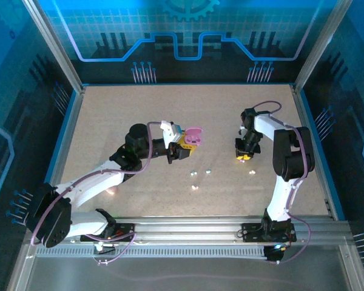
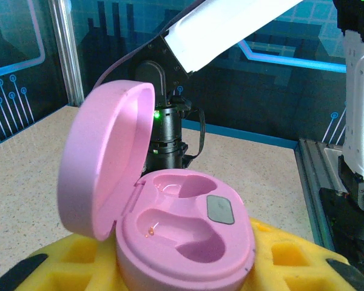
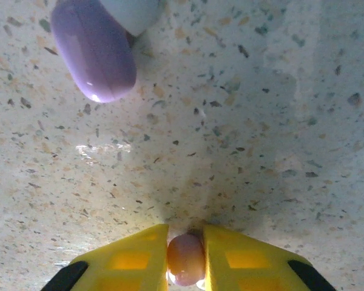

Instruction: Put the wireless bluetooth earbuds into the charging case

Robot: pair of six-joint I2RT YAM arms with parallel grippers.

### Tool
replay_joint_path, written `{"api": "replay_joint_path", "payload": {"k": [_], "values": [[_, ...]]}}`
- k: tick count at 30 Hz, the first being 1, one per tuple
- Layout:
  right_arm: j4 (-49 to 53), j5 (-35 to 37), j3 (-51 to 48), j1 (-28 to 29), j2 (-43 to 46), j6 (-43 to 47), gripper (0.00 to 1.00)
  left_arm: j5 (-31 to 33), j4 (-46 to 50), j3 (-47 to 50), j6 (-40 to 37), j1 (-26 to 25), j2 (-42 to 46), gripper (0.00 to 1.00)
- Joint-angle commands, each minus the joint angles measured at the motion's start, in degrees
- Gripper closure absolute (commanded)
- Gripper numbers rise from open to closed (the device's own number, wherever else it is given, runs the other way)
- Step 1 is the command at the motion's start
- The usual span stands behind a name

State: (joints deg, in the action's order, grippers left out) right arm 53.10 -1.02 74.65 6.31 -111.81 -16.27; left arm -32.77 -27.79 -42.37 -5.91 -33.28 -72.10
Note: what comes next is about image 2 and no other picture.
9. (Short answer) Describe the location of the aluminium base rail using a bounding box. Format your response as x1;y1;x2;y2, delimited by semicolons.
295;138;348;252

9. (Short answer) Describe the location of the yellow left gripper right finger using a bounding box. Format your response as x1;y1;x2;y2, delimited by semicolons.
245;216;364;291

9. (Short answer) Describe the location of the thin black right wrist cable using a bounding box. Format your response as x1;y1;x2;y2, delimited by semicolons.
196;107;207;159

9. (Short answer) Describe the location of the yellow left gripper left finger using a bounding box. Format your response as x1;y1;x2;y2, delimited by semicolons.
0;233;128;291

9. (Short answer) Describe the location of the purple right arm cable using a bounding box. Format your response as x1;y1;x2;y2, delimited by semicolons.
93;0;201;92

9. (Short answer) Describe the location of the lilac earbud charging case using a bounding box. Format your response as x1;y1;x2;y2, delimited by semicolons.
56;79;256;291

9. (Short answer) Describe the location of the aluminium frame post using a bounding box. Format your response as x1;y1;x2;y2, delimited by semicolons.
48;0;86;107

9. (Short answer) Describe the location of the blue edged side rail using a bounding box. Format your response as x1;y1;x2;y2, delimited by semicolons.
181;119;304;149

